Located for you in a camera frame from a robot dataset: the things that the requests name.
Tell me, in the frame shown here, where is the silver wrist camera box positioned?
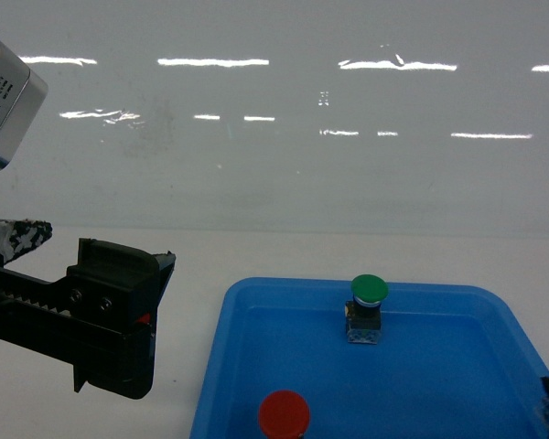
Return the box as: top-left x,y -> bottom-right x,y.
0,40 -> 48,171

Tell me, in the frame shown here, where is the blue plastic tray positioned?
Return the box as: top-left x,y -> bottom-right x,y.
190,278 -> 548,438

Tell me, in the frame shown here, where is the green mushroom push button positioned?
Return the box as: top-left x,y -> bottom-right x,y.
345,274 -> 389,345

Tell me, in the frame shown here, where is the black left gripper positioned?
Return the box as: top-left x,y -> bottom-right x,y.
0,219 -> 176,400

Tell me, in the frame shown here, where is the red mushroom push button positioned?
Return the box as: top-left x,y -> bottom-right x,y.
257,390 -> 311,439

